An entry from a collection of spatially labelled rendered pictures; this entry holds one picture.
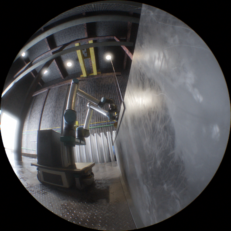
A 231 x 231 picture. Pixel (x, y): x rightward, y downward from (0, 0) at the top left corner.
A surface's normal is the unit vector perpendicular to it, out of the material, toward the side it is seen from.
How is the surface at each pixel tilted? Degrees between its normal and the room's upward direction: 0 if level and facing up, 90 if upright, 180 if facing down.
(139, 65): 90
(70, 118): 95
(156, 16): 90
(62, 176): 90
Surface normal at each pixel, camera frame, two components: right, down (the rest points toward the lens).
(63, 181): 0.07, -0.41
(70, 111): 0.56, -0.33
